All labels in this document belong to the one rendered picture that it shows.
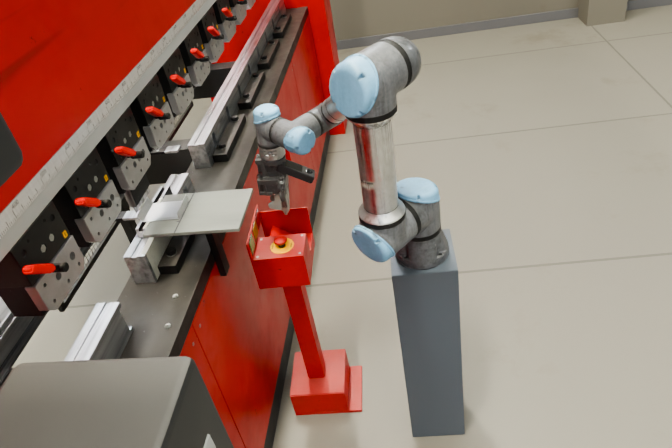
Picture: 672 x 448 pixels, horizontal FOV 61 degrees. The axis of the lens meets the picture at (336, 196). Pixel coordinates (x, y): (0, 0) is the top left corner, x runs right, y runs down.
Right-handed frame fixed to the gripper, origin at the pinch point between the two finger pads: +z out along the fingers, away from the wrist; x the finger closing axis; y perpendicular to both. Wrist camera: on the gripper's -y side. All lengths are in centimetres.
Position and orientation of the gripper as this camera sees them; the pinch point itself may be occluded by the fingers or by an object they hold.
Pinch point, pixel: (288, 210)
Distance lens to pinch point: 176.9
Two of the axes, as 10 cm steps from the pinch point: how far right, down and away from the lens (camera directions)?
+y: -10.0, 0.3, 0.7
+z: 0.7, 8.1, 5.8
